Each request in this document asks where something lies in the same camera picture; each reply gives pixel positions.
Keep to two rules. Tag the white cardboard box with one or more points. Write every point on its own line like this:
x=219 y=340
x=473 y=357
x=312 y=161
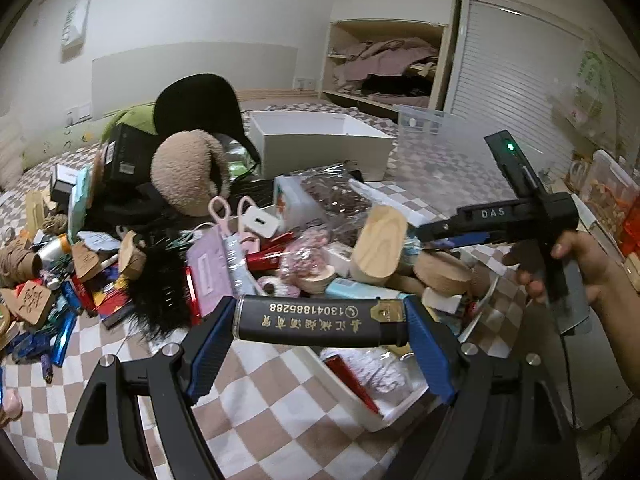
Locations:
x=320 y=152

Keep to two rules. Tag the pile of lighters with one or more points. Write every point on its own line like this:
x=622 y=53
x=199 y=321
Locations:
x=65 y=310

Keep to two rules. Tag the black product box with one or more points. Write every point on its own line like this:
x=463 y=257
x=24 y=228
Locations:
x=125 y=155

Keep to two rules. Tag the black printed lighter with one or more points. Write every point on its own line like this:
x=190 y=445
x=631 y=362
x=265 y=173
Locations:
x=315 y=320

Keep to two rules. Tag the beige plush earmuffs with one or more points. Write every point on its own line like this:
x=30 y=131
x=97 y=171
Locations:
x=190 y=175

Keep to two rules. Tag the round wooden box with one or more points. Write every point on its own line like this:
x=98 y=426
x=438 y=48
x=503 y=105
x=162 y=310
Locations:
x=442 y=272

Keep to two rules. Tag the black and white box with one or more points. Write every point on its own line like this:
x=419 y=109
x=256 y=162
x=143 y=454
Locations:
x=62 y=180

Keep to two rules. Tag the clear jar of orange snacks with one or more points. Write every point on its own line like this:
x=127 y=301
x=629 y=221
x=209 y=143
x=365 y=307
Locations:
x=607 y=190

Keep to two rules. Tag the long green bolster pillow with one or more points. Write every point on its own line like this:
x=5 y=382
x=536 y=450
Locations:
x=60 y=140

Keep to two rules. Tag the long engraved wooden tag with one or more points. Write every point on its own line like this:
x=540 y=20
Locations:
x=87 y=260

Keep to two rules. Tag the white charger plug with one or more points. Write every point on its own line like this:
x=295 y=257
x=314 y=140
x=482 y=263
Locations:
x=257 y=223

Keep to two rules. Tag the silver can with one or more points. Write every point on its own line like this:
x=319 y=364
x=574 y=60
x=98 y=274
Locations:
x=50 y=250

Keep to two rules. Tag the cardboard tube with twine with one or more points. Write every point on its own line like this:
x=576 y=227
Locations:
x=17 y=262

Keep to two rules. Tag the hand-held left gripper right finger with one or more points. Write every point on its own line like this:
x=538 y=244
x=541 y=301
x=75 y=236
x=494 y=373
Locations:
x=430 y=355

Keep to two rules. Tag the pink gas lighter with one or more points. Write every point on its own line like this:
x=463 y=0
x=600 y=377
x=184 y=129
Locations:
x=10 y=405

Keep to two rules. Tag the dark clothes pile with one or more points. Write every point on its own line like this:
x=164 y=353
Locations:
x=395 y=85

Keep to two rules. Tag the black fur pompom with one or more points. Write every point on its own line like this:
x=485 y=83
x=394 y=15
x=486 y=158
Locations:
x=160 y=280

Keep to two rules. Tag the teal tissue pack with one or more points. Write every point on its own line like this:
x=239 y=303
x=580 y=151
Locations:
x=80 y=205

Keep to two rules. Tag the black cap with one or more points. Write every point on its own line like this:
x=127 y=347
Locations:
x=200 y=105

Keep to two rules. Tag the small wooden dish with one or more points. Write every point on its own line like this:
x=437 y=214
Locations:
x=312 y=285

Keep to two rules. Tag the clear box with red print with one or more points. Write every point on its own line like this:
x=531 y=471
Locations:
x=287 y=197

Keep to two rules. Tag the pink flat packet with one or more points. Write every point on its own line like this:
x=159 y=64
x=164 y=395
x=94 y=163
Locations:
x=210 y=270

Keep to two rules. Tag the open wooden wardrobe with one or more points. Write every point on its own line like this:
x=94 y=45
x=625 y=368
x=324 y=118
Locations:
x=332 y=35

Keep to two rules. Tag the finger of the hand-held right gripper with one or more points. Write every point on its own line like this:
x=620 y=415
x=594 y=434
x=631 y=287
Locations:
x=465 y=245
x=460 y=229

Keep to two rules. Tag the rounded wooden block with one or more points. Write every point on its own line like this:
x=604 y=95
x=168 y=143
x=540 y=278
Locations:
x=132 y=255

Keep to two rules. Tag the white slatted door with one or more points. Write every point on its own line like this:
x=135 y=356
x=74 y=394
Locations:
x=515 y=75

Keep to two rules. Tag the yellow wooden piece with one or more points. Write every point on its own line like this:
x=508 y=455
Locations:
x=35 y=210

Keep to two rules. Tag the pink bead bag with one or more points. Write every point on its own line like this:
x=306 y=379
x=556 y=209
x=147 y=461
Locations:
x=307 y=255

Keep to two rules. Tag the oval wooden box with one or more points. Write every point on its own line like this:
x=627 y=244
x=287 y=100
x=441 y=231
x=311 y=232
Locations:
x=380 y=245

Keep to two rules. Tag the twine ball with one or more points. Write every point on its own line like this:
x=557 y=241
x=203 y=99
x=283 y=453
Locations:
x=52 y=222

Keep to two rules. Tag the person's right hand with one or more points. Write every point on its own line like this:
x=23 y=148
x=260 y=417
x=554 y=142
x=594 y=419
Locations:
x=587 y=265

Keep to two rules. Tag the green plush toy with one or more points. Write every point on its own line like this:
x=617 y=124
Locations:
x=130 y=120

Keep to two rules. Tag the wooden tag with characters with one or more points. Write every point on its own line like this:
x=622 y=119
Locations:
x=32 y=305

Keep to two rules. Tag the clear bag with green print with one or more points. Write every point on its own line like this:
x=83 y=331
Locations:
x=595 y=75

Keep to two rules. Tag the teal capped tube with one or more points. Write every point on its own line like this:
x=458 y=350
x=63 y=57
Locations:
x=345 y=287

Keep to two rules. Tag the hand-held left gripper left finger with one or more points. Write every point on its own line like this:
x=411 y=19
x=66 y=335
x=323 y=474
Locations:
x=210 y=350

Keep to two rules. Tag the white wall outlet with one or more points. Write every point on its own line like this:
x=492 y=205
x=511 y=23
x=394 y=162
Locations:
x=305 y=82

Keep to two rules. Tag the checkered bed sheet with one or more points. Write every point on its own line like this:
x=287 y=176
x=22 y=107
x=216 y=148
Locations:
x=280 y=400

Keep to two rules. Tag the white wall switch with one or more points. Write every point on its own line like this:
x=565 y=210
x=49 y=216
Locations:
x=80 y=112

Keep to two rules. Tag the white storage tray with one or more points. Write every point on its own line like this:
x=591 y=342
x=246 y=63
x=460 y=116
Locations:
x=390 y=417

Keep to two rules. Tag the white hanging bag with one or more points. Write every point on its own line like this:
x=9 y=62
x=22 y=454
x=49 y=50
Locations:
x=75 y=25

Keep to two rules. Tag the dark foil bag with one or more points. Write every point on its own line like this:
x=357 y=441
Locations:
x=335 y=195

